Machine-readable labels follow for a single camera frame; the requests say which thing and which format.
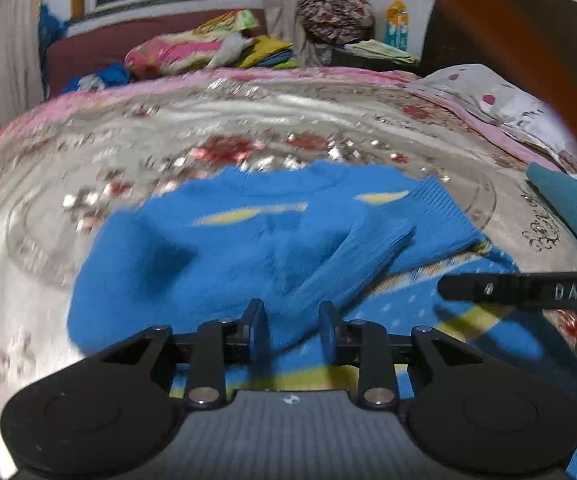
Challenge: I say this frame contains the white pink-dotted pillow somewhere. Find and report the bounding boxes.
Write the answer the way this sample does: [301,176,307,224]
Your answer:
[413,64,577,179]

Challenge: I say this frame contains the blue clothes pile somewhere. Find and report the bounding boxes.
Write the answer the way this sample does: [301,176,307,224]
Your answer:
[61,63,131,94]

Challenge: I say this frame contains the pink floral folded quilt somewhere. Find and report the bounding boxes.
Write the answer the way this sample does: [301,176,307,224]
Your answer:
[124,32,254,80]

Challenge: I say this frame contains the blue knit sweater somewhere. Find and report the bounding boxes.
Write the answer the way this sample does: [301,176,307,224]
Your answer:
[66,160,577,480]

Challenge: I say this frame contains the dark floral bundle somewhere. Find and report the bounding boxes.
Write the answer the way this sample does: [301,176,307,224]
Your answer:
[296,0,375,44]

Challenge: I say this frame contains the orange strap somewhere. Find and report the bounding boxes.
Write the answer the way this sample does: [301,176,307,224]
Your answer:
[402,0,577,221]

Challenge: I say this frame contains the silver floral bedspread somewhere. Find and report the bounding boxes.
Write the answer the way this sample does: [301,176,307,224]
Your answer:
[0,65,577,477]

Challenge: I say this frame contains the yellow green folded blankets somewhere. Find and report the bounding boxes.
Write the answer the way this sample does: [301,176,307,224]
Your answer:
[233,35,294,68]

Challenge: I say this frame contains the dark wooden headboard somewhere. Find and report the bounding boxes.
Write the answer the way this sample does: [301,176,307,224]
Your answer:
[420,0,577,126]

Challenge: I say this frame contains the pale green folded cloth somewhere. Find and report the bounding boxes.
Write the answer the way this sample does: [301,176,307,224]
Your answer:
[343,39,419,65]

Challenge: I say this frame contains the orange blue wall poster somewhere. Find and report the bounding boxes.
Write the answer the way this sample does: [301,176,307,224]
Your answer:
[385,0,409,51]

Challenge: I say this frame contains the beige left curtain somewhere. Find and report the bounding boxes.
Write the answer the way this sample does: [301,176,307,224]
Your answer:
[0,0,43,127]

